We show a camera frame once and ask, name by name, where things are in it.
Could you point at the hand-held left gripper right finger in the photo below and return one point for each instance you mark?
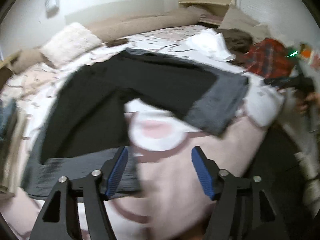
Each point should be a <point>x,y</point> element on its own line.
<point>203,175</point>

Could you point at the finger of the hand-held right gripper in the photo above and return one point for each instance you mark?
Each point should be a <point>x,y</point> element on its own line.
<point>277,82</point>

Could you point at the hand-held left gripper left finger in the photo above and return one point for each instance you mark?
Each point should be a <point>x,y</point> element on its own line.
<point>117,172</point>

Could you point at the black and grey garment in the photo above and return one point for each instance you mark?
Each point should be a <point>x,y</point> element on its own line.
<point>105,85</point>

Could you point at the person's right forearm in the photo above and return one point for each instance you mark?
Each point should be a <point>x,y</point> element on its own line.
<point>300,130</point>

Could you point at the person's right hand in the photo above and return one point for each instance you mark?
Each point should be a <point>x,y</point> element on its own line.
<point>302,107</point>

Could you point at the red plaid shirt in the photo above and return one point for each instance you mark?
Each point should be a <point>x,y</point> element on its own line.
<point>267,57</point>

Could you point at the bear printed bedspread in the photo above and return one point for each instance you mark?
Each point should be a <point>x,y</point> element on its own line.
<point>175,192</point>

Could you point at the grey-beige cushion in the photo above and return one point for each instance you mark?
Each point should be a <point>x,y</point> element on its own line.
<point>262,32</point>

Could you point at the brown garment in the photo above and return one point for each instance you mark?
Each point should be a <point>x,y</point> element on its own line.
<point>237,42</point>

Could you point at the beige cushion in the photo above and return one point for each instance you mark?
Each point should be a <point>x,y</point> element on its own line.
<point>237,20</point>

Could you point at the white garment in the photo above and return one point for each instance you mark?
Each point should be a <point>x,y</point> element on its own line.
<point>210,45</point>

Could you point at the pink striped cloth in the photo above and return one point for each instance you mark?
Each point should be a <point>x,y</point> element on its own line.
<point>211,19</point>

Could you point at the folded beige cloth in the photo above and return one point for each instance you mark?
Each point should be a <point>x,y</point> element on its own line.
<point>15,160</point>

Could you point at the folded blue jeans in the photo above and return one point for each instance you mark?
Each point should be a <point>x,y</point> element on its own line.
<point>7,117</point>

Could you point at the white fluffy pillow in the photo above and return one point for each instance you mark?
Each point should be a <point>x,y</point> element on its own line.
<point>70,42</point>

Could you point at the long beige pillow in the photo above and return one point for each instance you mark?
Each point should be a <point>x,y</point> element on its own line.
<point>150,23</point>

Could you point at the white headboard panel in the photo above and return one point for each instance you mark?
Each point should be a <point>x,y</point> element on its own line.
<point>112,12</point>

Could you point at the wooden bed side rail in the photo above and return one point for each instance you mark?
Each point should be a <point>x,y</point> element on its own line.
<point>10,60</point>

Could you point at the white wall device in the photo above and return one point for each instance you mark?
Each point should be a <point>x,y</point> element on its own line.
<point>52,2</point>

